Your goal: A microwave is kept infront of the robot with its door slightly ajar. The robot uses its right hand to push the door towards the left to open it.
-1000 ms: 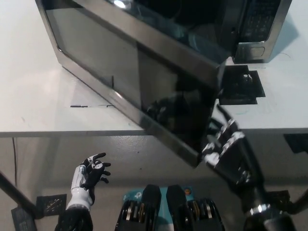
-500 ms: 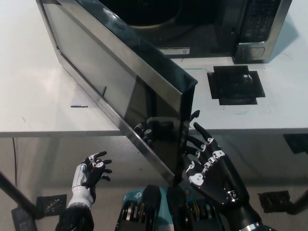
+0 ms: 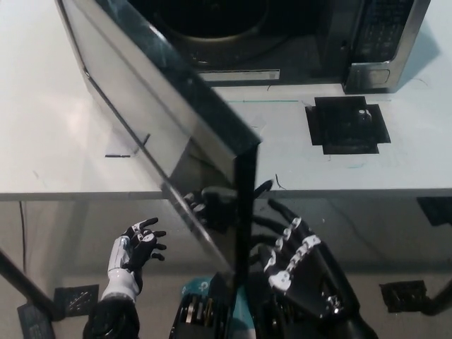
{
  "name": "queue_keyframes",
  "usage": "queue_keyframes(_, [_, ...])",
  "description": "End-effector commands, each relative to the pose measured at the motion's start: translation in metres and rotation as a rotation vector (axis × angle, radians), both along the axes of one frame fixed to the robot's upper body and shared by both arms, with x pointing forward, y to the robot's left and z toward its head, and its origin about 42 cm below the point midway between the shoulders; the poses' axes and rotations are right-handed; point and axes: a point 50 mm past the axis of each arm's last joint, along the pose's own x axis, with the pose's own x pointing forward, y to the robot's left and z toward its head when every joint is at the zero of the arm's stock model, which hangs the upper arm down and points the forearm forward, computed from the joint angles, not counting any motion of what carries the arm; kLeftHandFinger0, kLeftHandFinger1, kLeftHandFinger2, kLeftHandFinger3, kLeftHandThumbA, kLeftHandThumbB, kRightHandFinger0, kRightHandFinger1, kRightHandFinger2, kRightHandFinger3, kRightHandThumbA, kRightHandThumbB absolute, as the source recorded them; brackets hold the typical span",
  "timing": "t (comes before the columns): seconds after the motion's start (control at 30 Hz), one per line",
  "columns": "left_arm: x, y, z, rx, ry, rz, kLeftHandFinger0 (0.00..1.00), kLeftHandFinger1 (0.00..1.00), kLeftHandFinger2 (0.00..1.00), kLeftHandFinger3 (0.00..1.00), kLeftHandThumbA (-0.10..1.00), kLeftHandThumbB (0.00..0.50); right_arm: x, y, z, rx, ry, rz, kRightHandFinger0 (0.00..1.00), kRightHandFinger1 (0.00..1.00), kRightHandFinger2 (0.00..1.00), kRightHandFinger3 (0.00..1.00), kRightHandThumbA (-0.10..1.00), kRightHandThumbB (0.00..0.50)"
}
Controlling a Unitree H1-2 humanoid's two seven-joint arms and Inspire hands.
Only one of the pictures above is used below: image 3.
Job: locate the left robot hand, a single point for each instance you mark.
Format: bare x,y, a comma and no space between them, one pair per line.
137,247

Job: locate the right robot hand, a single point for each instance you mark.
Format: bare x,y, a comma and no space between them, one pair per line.
303,268

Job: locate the glass microwave turntable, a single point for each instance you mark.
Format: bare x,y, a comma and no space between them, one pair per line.
212,39

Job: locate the stainless steel microwave body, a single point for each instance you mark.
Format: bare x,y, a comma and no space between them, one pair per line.
381,42

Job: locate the black tape floor marker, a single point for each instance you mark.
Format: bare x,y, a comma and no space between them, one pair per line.
77,300
402,296

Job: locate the black stand leg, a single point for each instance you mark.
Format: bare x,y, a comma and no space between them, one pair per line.
439,296
28,282

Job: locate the dark flat floor pad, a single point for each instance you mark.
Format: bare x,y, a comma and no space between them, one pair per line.
35,325

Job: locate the black tape patch on table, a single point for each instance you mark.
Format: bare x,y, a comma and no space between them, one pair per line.
339,134

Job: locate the dark object under table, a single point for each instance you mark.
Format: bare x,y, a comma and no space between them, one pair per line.
436,212

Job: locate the small silver knob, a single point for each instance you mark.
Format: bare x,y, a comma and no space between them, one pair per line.
363,114

